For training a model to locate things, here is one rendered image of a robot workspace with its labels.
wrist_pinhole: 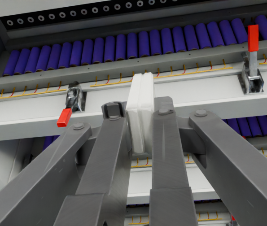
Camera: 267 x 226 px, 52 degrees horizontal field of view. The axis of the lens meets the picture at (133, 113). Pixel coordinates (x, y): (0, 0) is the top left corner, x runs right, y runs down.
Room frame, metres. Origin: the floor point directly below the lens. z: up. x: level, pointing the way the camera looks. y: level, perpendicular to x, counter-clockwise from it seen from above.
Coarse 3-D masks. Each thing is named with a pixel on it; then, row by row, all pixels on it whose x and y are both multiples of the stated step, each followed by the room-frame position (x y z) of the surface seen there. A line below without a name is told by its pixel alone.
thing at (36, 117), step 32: (224, 0) 0.48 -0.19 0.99; (256, 0) 0.48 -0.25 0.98; (32, 32) 0.53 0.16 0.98; (0, 64) 0.51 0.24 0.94; (64, 96) 0.40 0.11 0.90; (96, 96) 0.38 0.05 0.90; (128, 96) 0.37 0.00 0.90; (160, 96) 0.35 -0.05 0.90; (192, 96) 0.34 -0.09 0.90; (224, 96) 0.33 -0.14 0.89; (256, 96) 0.32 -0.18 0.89; (0, 128) 0.37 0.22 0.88; (32, 128) 0.37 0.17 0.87; (64, 128) 0.36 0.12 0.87
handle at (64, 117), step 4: (68, 92) 0.36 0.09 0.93; (72, 92) 0.36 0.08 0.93; (72, 96) 0.36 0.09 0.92; (72, 100) 0.35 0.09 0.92; (68, 104) 0.34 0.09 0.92; (72, 104) 0.34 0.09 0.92; (68, 108) 0.33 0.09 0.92; (72, 108) 0.34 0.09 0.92; (64, 112) 0.32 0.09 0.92; (68, 112) 0.32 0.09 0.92; (60, 116) 0.31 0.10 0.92; (64, 116) 0.31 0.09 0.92; (68, 116) 0.31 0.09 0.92; (60, 120) 0.30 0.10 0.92; (64, 120) 0.30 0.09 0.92; (68, 120) 0.31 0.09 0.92; (60, 124) 0.30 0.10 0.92; (64, 124) 0.29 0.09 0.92
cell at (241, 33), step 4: (232, 20) 0.46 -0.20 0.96; (236, 20) 0.46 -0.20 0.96; (240, 20) 0.46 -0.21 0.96; (232, 24) 0.46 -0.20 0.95; (236, 24) 0.45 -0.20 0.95; (240, 24) 0.44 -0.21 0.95; (232, 28) 0.45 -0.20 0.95; (236, 28) 0.44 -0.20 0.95; (240, 28) 0.43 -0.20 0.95; (244, 28) 0.43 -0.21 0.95; (236, 32) 0.43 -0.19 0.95; (240, 32) 0.42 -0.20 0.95; (244, 32) 0.42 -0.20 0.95; (236, 36) 0.43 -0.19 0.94; (240, 36) 0.42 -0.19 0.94; (244, 36) 0.41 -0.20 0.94; (240, 40) 0.41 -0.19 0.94; (244, 40) 0.40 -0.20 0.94
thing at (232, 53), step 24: (216, 48) 0.39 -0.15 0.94; (240, 48) 0.38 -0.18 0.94; (264, 48) 0.37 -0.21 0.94; (48, 72) 0.43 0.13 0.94; (72, 72) 0.41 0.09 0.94; (96, 72) 0.41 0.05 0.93; (120, 72) 0.40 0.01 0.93; (144, 72) 0.40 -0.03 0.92; (192, 72) 0.38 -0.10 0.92; (0, 96) 0.41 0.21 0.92
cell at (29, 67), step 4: (32, 48) 0.51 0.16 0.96; (36, 48) 0.50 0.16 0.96; (32, 52) 0.49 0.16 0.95; (36, 52) 0.49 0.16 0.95; (32, 56) 0.48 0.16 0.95; (36, 56) 0.49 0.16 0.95; (28, 60) 0.48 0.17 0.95; (32, 60) 0.47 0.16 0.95; (36, 60) 0.48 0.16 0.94; (28, 64) 0.46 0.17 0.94; (32, 64) 0.46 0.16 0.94; (36, 64) 0.47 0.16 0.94; (28, 68) 0.45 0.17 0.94; (32, 68) 0.46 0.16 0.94; (24, 72) 0.45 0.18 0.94; (32, 72) 0.45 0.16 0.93
